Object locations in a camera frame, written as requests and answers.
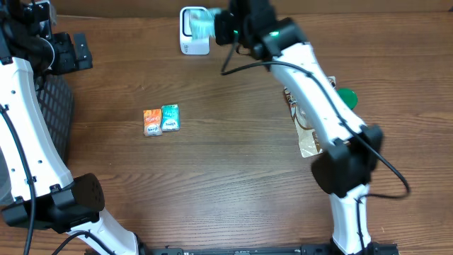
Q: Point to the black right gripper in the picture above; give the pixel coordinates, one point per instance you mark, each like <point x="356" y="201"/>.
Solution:
<point x="223" y="23"/>

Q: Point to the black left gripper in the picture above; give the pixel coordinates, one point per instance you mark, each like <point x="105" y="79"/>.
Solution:
<point x="71" y="52"/>

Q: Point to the long teal wipes pack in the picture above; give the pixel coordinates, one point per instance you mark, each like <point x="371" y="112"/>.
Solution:
<point x="201" y="22"/>

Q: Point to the orange snack packet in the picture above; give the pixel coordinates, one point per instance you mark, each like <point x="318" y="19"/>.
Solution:
<point x="152" y="122"/>

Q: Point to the teal gum packet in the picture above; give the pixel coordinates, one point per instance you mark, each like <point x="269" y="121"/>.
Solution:
<point x="170" y="118"/>

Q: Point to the green lid jar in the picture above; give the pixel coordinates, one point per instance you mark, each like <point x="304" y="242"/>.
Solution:
<point x="349" y="97"/>

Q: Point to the brown bread pouch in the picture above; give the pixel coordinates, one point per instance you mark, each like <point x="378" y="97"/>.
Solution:
<point x="307" y="138"/>

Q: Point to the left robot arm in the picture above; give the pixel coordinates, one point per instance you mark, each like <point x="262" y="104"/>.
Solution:
<point x="35" y="120"/>

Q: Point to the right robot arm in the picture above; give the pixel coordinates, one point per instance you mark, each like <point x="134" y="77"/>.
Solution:
<point x="348" y="146"/>

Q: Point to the white barcode scanner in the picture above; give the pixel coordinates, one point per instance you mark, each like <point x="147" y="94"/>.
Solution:
<point x="188" y="45"/>

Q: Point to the grey plastic shopping basket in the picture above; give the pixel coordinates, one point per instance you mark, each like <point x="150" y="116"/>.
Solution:
<point x="56" y="102"/>

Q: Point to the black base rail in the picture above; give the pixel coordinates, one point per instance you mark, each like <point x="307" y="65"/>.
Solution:
<point x="306" y="249"/>

